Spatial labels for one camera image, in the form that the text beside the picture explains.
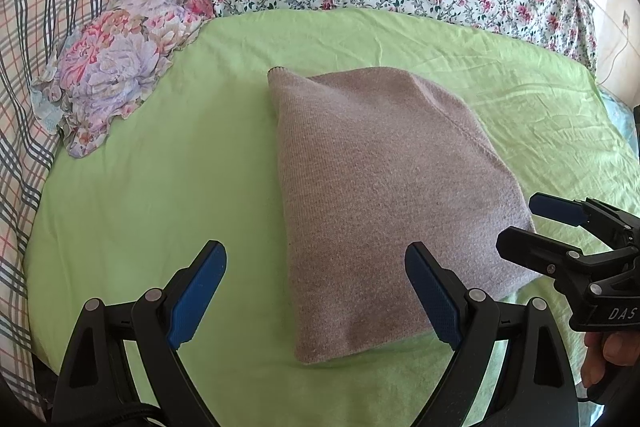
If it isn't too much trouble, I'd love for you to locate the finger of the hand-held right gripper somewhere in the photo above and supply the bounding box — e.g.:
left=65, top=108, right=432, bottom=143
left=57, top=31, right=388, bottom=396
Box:
left=529, top=192, right=640, bottom=248
left=496, top=227, right=586, bottom=280

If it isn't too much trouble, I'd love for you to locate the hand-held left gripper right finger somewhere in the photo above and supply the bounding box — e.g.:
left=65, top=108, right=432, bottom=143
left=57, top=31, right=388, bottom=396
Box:
left=404, top=242, right=581, bottom=427

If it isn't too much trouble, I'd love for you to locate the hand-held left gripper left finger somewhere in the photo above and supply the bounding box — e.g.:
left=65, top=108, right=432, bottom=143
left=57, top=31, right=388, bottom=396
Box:
left=50, top=239, right=228, bottom=427

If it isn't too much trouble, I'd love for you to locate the dusty pink knit sweater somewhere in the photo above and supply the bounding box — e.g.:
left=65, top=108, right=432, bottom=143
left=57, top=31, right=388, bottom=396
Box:
left=267, top=66, right=543, bottom=365

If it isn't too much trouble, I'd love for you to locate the person's right hand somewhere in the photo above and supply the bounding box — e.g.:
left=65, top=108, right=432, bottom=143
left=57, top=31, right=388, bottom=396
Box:
left=580, top=329, right=640, bottom=389

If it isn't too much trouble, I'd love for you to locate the light blue cloth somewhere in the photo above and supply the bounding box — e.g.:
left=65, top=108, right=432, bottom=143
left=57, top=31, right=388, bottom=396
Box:
left=597, top=84, right=640, bottom=148

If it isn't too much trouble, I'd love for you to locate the green bed sheet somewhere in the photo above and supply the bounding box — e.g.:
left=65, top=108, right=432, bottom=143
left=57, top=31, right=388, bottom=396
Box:
left=22, top=7, right=640, bottom=427

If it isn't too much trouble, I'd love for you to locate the ruffled floral pillow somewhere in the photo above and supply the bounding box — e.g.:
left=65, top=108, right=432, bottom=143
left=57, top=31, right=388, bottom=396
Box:
left=30, top=0, right=216, bottom=159

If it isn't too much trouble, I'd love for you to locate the plaid blanket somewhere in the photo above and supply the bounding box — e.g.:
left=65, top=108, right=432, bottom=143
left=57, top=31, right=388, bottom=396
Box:
left=0, top=0, right=166, bottom=388

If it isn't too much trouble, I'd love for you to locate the white cable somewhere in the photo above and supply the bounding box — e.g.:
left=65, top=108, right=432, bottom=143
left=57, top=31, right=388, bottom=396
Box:
left=597, top=14, right=632, bottom=85

